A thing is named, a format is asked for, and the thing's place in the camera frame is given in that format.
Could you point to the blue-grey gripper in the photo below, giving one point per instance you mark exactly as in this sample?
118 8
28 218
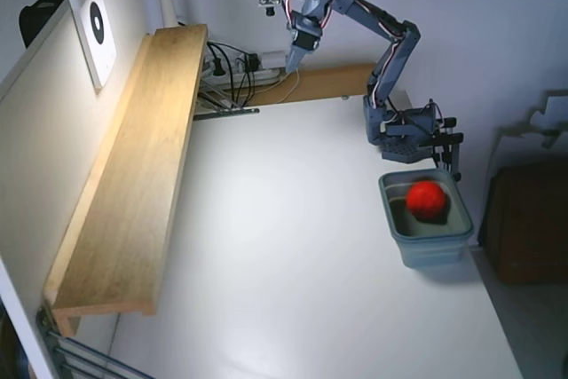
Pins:
305 40

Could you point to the red ball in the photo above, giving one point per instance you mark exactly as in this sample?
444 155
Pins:
425 199

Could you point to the blue-grey robot arm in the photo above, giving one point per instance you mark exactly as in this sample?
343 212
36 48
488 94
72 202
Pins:
368 17

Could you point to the grey plastic container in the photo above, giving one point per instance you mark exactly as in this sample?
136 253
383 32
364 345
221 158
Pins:
426 255

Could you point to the white power adapter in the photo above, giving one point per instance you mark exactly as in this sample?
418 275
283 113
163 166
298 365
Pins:
271 58

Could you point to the white power strip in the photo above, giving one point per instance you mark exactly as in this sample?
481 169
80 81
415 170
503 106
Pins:
266 73

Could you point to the wooden ledge board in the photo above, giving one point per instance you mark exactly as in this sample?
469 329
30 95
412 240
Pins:
328 84

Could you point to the black plug adapter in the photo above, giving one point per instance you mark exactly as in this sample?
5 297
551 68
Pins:
252 61

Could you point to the black power plug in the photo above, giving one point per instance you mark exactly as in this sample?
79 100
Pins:
216 69

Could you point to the black table clamp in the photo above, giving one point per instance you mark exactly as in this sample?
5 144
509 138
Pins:
448 148

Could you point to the white box with black circle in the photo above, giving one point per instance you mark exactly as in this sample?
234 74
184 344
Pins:
104 64

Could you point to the long wooden shelf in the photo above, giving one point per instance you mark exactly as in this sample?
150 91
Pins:
133 175

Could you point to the brown cabinet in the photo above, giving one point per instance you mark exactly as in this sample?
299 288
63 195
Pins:
528 228

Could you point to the small wrist camera board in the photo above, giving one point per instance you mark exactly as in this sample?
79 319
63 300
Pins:
268 1

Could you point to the metal shelf bracket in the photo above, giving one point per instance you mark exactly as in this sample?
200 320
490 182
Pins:
222 113

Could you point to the grey metal frame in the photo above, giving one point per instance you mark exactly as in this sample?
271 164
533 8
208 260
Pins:
80 352

